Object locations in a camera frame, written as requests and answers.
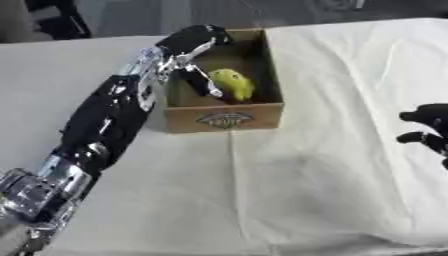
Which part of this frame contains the yellow-green toy fruit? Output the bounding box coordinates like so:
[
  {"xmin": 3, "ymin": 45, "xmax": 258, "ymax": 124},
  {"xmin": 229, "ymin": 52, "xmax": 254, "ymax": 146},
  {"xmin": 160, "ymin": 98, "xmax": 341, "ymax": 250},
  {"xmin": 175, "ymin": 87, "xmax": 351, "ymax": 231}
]
[{"xmin": 206, "ymin": 68, "xmax": 258, "ymax": 103}]

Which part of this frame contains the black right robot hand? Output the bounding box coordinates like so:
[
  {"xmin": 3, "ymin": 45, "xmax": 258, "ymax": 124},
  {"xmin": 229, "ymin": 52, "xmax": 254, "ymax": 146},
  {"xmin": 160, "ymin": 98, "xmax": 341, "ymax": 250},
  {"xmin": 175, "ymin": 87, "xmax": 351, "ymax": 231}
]
[{"xmin": 395, "ymin": 103, "xmax": 448, "ymax": 171}]

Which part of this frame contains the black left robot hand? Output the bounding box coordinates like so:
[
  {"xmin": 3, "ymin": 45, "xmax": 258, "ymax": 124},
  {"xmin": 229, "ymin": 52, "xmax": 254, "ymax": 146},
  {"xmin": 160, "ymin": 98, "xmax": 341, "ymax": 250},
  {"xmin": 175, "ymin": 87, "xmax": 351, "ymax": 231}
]
[{"xmin": 154, "ymin": 23, "xmax": 237, "ymax": 101}]

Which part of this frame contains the black chair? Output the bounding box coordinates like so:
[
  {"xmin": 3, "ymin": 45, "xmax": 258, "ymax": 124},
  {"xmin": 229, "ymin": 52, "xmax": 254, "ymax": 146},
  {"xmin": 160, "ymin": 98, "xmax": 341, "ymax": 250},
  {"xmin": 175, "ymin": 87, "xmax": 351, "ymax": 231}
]
[{"xmin": 22, "ymin": 0, "xmax": 93, "ymax": 41}]

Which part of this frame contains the tan cardboard box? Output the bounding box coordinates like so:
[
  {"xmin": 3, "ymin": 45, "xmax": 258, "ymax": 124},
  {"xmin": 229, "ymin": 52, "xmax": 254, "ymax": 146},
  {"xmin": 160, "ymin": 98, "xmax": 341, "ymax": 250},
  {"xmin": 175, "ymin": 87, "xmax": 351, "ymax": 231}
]
[{"xmin": 162, "ymin": 27, "xmax": 287, "ymax": 134}]

